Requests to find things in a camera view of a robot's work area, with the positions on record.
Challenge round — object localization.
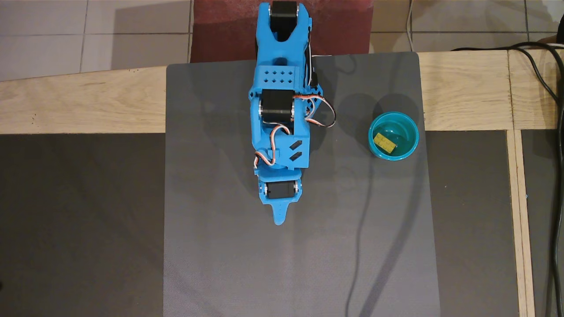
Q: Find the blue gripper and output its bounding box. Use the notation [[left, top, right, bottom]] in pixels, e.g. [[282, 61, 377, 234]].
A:
[[252, 125, 311, 226]]

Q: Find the cream lego brick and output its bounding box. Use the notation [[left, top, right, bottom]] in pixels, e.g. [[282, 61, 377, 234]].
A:
[[373, 133, 398, 155]]

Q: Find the grey table mat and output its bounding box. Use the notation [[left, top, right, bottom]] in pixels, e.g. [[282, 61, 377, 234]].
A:
[[163, 52, 441, 317]]

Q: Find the black table clamp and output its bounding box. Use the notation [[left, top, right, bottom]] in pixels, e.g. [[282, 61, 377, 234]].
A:
[[308, 53, 319, 86]]

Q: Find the teal plastic cup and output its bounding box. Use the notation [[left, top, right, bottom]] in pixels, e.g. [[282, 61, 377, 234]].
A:
[[368, 111, 419, 161]]

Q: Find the tricolour servo cable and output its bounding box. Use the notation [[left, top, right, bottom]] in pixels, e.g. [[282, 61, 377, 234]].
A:
[[253, 125, 291, 170], [293, 93, 336, 128]]

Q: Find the thin white cable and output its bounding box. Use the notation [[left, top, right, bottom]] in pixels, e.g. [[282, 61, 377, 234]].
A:
[[405, 0, 415, 52]]

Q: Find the black power cable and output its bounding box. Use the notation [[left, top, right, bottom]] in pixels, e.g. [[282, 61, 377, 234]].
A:
[[513, 41, 564, 62], [449, 42, 564, 317]]

